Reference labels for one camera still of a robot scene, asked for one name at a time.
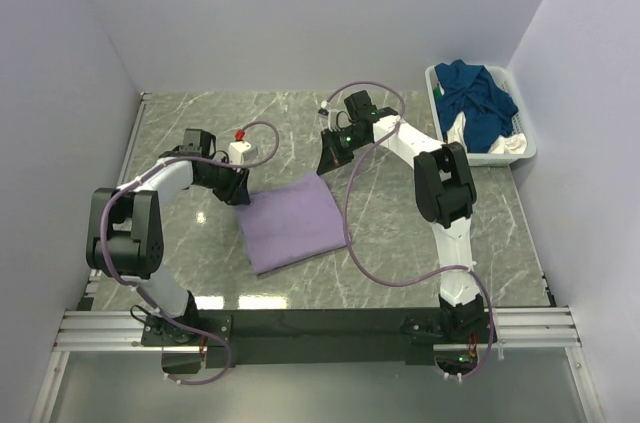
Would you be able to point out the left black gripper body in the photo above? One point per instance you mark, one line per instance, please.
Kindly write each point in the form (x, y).
(232, 185)

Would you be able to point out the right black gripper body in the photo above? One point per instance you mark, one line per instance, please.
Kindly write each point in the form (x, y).
(332, 149)

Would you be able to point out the purple t shirt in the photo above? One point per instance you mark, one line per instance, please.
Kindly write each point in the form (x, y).
(289, 224)

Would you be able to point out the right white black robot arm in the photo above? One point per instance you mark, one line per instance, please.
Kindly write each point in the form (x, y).
(444, 192)

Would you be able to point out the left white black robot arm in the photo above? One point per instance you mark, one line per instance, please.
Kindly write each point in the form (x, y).
(125, 237)

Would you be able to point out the blue t shirt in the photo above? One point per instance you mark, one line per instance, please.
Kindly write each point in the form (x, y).
(471, 90)

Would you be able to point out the black base beam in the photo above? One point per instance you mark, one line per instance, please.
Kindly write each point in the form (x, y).
(287, 336)

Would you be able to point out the white cloth in basket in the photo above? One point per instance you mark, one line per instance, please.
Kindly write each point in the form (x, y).
(515, 144)

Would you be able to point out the white laundry basket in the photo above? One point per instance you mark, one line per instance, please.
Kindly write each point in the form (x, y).
(520, 122)

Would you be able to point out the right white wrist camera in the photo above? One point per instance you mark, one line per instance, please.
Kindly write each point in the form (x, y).
(331, 116)

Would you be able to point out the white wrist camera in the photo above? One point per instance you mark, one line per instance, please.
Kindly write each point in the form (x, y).
(331, 116)
(240, 151)

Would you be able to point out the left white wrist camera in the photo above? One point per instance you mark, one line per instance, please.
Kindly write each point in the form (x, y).
(240, 151)

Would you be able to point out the aluminium rail frame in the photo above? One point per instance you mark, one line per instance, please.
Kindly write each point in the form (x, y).
(101, 374)

